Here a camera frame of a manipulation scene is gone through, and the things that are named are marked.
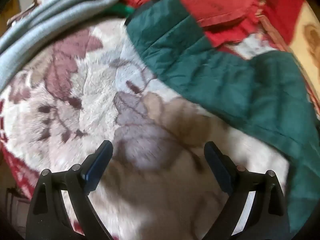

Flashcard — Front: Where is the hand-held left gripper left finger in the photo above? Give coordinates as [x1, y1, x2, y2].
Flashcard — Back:
[26, 140, 116, 240]

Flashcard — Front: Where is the light blue folded garment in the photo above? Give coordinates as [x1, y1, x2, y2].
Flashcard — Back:
[0, 0, 122, 93]

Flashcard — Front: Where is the dark green quilted jacket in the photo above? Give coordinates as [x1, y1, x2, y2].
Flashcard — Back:
[126, 0, 320, 234]

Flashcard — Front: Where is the floral white plush blanket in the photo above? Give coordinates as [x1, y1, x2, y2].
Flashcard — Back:
[0, 17, 290, 240]

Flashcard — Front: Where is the red and cream rose blanket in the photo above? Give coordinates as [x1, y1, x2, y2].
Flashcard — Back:
[240, 0, 320, 120]

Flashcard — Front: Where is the bright green cloth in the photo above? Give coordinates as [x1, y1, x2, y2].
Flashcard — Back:
[110, 4, 135, 18]

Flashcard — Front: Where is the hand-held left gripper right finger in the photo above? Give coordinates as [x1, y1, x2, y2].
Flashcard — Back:
[200, 141, 292, 240]

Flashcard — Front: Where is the red heart-shaped ruffled pillow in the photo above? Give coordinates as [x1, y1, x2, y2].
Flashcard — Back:
[89, 0, 263, 48]

